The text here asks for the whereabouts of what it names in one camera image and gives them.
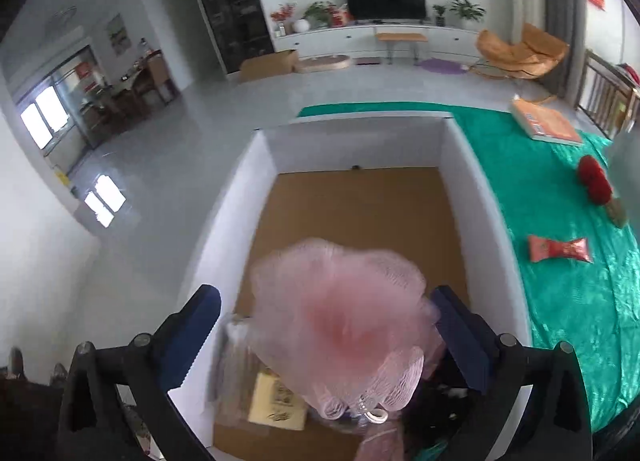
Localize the blue red snack packet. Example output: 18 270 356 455
527 236 593 264

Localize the yellow white tissue box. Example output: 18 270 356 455
247 371 308 432

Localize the pink mesh bath sponge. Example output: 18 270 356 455
248 239 445 421

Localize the black lace hair net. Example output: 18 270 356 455
401 351 482 460

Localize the cotton swab bag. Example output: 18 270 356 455
214 315 262 429

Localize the pink face mask pack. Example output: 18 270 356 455
355 421 405 461

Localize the green satin tablecloth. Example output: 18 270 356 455
299 101 639 431

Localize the clear jar black lid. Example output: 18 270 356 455
605 124 640 236

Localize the red yarn ball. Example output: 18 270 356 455
577 155 613 205

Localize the white cardboard box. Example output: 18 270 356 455
177 110 536 461

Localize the orange book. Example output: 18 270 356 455
510 96 582 147

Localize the orange lounge chair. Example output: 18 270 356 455
469 23 570 80

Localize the brown cardboard box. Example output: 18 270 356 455
240 49 299 82

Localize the white tv cabinet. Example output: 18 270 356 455
273 24 480 63

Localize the potted green plant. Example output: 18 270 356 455
449 0 486 31

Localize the small wooden stool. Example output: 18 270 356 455
375 32 428 65

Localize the grey curtain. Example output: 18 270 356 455
542 0 586 106

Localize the red flower vase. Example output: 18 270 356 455
270 2 296 37

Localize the dark bookshelf cabinet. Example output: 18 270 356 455
182 0 277 76

